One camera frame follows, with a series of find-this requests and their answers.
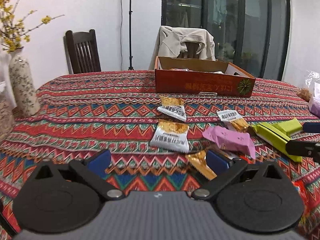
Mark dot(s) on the studio light on stand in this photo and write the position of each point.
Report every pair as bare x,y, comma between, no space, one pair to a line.
130,36

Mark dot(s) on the floral ceramic slim vase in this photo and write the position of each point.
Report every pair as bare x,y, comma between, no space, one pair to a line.
22,84

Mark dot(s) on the dark glass sliding door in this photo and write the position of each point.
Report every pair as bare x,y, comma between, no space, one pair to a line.
253,34

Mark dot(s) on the orange cardboard box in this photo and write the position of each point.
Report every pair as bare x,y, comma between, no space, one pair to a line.
194,76

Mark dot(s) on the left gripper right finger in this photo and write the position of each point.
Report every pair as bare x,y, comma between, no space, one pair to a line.
220,171

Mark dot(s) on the chair with beige jacket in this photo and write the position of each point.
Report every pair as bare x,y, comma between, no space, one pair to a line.
185,43

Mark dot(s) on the patterned red tablecloth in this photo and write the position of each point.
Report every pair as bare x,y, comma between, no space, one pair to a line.
82,114

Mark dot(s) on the dark wooden chair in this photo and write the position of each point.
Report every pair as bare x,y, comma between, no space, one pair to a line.
82,50

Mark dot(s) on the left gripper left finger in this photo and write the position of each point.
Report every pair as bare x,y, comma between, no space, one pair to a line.
89,171

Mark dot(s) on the purple tissue pack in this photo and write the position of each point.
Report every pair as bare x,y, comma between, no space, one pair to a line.
312,83

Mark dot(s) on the small crisp packet dark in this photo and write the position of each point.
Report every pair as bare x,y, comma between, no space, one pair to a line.
173,107

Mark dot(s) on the gold crisp packet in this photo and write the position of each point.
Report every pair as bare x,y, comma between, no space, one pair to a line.
171,136

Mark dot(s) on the beige jacket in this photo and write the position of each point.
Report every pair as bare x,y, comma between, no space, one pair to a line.
182,42

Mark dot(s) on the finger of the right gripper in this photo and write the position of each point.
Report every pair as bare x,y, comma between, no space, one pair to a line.
311,127

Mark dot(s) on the green snack bar pack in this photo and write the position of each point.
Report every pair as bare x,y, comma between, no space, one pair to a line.
275,138

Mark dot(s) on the yellow flower branches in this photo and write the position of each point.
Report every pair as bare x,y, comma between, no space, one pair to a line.
13,31

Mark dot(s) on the orange colourful chip bag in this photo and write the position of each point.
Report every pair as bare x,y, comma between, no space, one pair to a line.
302,225

